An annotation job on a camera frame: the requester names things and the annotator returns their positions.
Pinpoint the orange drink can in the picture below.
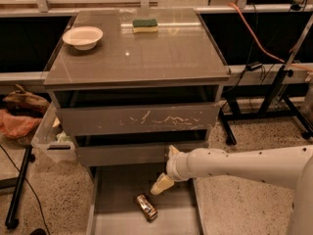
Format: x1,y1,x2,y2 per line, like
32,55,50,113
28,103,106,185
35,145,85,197
136,194,157,221

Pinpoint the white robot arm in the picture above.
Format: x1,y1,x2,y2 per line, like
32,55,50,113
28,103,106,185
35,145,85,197
151,146,313,235

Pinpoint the grey middle drawer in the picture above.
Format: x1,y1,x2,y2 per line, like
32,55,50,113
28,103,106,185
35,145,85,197
74,140,209,167

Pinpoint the grey top drawer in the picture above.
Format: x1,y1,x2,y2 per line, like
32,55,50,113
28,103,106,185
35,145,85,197
57,103,219,136

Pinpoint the grey drawer cabinet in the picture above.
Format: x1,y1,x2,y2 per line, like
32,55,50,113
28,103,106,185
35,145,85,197
44,8,230,153

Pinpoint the black table stand right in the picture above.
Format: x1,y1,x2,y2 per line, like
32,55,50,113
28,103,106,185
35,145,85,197
218,16,313,145

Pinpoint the black power adapter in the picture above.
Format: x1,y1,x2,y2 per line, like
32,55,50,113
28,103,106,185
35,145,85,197
246,62,262,71

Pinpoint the clear plastic storage bin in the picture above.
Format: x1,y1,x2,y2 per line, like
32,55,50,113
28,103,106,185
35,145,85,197
31,103,76,163

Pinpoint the green yellow sponge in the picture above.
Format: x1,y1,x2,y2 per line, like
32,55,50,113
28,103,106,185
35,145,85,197
132,19,158,33

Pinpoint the white bowl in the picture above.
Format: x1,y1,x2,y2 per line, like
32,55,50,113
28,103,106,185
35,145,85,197
63,26,103,51

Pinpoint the black stand leg left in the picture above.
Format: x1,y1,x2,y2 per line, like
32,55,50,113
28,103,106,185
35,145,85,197
5,146,33,230

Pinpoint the orange cloth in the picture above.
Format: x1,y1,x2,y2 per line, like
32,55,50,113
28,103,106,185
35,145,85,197
0,110,41,139

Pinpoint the brown bag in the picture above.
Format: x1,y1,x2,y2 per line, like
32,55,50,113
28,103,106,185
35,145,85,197
3,84,50,118

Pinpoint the orange cable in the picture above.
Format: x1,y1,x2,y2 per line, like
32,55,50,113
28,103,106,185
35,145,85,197
228,2,313,72

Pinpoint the black floor cable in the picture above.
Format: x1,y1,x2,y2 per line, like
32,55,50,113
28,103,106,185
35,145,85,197
0,144,52,235

